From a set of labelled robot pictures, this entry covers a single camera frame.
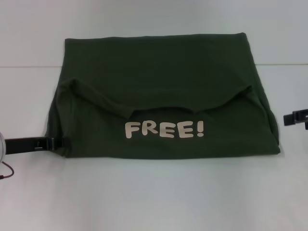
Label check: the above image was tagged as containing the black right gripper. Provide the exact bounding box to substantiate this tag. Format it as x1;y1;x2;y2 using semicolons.
283;110;308;131

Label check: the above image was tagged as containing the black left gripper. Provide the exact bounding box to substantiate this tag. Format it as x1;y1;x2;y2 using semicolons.
4;136;72;154

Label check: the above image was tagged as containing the dark green shirt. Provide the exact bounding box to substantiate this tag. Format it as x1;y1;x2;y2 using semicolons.
43;32;282;160

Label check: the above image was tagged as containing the reddish left gripper cable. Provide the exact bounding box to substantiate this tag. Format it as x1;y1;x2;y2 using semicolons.
0;161;15;181

